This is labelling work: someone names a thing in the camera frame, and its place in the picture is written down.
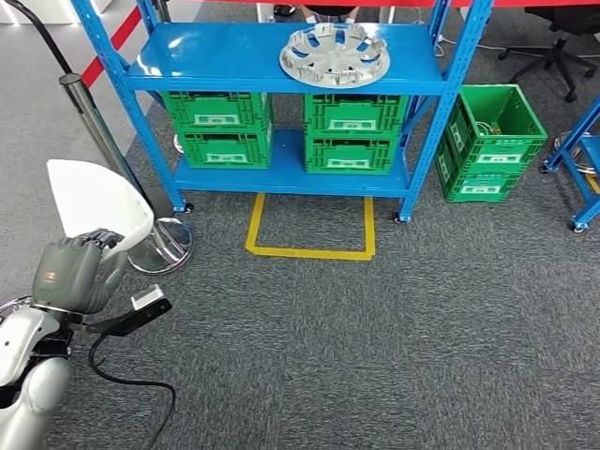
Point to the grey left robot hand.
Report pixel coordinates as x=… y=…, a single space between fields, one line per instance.
x=66 y=273

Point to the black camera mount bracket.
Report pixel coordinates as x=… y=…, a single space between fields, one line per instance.
x=127 y=322

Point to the black office chair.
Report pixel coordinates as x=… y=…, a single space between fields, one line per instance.
x=576 y=18

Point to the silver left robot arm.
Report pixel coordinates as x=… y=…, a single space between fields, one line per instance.
x=28 y=397

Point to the grey wheel hubcap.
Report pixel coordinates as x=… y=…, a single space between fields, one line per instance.
x=335 y=57

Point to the blue metal shelf rack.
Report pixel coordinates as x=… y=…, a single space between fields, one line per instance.
x=572 y=133
x=234 y=56

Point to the open green plastic crate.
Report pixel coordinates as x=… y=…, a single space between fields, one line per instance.
x=515 y=112

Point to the white triangular plastic panel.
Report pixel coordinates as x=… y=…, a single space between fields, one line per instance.
x=93 y=199

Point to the black barrier belt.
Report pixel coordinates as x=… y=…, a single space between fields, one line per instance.
x=42 y=31

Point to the small metal parts bundle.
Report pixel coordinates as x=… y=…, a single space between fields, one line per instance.
x=490 y=129

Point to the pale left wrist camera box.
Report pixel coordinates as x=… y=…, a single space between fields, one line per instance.
x=146 y=297

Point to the yellow floor tape square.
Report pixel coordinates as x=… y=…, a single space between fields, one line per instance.
x=309 y=253

